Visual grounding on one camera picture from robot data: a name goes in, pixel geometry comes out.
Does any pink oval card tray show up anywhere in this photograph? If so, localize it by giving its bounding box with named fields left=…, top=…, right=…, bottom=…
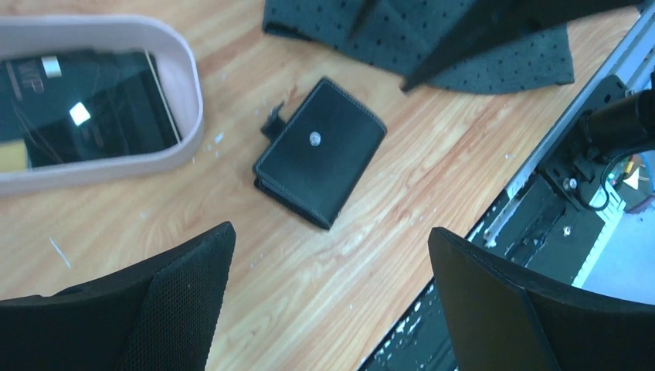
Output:
left=1, top=15, right=204, bottom=196

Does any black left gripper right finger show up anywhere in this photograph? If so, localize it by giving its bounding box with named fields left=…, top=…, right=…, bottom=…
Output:
left=428, top=227, right=654, bottom=370

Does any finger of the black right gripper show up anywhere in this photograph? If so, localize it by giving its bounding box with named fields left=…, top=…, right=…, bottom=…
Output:
left=401, top=0, right=645, bottom=93

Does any dark grey dotted cloth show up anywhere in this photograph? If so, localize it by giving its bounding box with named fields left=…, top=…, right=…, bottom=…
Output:
left=263, top=0, right=575, bottom=94

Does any black VIP card in tray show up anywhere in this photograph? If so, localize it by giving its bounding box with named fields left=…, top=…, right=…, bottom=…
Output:
left=1, top=49, right=182, bottom=173

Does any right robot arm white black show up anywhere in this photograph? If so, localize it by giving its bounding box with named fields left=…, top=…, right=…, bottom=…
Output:
left=401, top=1, right=654, bottom=212

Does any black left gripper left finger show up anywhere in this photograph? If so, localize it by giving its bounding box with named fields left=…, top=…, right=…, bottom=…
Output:
left=1, top=222, right=236, bottom=370

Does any black card holder wallet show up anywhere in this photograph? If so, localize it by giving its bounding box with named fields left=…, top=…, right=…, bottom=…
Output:
left=253, top=77, right=387, bottom=230

